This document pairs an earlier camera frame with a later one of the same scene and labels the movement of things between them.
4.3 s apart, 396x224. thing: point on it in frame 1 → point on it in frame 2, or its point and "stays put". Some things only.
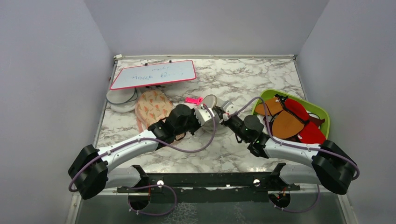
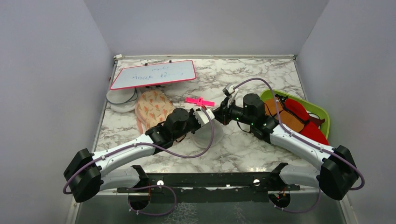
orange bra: [284, 125] stays put
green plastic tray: [268, 94] stays put
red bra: [310, 133] stays put
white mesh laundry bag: [211, 100] → [194, 144]
